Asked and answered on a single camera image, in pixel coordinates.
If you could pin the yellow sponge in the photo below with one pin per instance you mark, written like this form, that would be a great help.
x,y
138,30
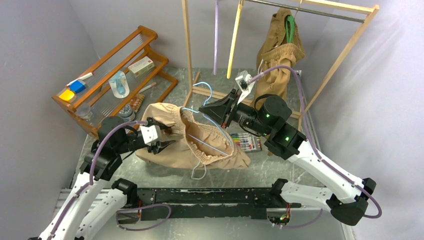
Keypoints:
x,y
67,95

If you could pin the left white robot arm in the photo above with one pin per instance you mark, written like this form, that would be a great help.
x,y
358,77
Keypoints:
x,y
94,199

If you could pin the orange wooden shelf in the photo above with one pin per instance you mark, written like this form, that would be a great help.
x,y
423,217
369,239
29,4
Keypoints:
x,y
98,93

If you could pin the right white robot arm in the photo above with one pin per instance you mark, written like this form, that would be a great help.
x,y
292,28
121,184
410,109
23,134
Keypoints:
x,y
344,195

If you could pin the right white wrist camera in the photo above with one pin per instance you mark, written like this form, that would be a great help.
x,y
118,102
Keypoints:
x,y
243,81

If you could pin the yellow hanger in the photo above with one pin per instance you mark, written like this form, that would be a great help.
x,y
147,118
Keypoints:
x,y
234,38

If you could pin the blue wire hanger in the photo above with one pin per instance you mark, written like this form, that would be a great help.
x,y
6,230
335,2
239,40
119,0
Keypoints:
x,y
207,114

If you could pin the blue sponge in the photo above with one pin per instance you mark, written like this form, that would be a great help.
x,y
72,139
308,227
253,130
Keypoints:
x,y
77,86

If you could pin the orange snack packet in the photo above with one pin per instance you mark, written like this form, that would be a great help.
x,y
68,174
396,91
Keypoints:
x,y
136,102

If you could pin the blue item blister pack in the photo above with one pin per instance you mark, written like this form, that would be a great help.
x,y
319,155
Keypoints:
x,y
119,85

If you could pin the pink tipped white pen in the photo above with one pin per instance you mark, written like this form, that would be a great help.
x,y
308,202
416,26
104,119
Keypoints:
x,y
147,87

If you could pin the clear round jar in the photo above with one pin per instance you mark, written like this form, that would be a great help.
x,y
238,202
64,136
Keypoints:
x,y
84,111

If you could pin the white green box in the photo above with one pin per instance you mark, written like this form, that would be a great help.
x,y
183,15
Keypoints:
x,y
141,66

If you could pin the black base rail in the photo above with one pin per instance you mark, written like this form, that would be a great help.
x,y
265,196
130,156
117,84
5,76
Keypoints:
x,y
191,203

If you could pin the coloured marker set pack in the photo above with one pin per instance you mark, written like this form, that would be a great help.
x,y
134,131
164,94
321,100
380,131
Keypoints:
x,y
247,142

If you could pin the green hanger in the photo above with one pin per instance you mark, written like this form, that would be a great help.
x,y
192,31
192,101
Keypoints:
x,y
289,28

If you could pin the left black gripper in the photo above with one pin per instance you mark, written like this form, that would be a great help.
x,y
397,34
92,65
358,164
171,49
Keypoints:
x,y
159,145

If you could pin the purple hanger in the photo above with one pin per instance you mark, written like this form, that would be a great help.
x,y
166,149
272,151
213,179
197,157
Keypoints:
x,y
216,37

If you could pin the beige shorts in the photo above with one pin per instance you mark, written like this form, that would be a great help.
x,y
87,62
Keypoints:
x,y
194,145

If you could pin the white marker pen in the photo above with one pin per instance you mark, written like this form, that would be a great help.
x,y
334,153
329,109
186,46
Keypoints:
x,y
83,77

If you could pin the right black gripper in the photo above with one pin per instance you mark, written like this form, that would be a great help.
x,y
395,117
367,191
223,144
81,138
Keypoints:
x,y
219,110

